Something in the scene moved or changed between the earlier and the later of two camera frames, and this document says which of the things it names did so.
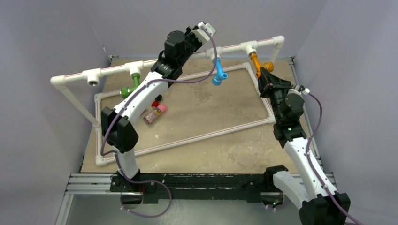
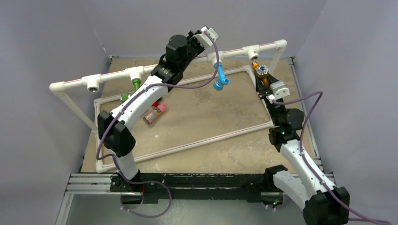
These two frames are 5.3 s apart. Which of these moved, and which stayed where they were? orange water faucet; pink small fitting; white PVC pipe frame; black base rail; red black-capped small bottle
Moved: white PVC pipe frame; orange water faucet
Stayed: black base rail; red black-capped small bottle; pink small fitting
